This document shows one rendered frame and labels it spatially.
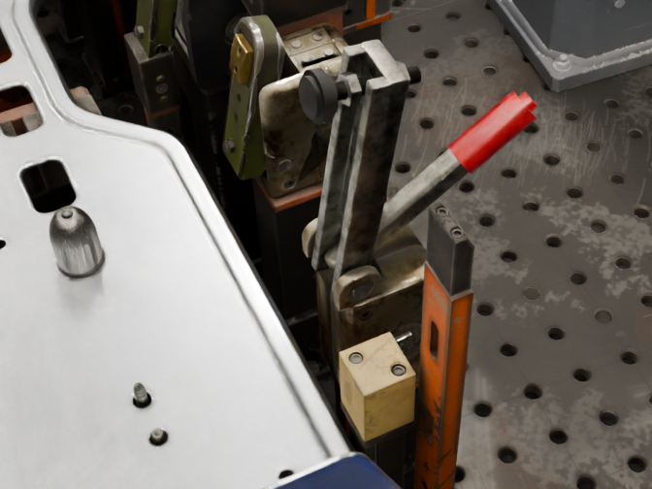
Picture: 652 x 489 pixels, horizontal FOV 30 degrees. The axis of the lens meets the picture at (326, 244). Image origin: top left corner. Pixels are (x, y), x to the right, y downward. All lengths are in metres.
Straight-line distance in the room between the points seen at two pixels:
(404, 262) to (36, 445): 0.25
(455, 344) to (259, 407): 0.16
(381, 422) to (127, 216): 0.26
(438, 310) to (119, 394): 0.24
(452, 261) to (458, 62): 0.83
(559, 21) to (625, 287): 0.32
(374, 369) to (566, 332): 0.49
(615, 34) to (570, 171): 0.17
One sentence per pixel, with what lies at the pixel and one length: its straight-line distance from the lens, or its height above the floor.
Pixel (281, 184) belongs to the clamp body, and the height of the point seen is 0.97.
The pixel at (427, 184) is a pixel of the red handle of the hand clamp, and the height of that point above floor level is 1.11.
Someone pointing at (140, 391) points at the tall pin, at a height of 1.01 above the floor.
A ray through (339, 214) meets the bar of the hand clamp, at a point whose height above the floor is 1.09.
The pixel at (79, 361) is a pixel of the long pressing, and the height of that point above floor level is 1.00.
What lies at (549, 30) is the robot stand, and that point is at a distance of 1.38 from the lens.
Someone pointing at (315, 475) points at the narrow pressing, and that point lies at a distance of 0.35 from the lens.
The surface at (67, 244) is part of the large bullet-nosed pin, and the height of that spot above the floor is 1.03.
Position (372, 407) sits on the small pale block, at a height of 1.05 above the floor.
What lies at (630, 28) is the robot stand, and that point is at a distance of 1.39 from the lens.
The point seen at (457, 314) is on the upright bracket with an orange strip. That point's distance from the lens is 0.63.
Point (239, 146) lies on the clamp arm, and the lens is 0.89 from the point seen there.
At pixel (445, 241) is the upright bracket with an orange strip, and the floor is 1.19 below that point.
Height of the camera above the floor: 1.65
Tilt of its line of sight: 51 degrees down
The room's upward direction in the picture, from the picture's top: 3 degrees counter-clockwise
